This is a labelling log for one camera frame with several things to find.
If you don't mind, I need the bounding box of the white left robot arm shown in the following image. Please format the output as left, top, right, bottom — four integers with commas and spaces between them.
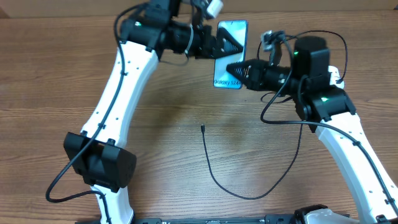
63, 1, 248, 223

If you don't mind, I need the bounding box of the white power strip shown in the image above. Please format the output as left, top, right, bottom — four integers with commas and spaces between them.
328, 65, 345, 89

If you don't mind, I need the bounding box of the blue Galaxy smartphone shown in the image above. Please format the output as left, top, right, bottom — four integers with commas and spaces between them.
213, 20, 248, 90

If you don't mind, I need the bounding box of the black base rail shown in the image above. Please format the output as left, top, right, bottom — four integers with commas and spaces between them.
74, 203, 352, 224

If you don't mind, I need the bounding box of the black charger cable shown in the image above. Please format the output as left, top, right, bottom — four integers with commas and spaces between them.
200, 30, 349, 200

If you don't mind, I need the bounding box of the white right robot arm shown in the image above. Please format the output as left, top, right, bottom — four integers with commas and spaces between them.
226, 36, 397, 223

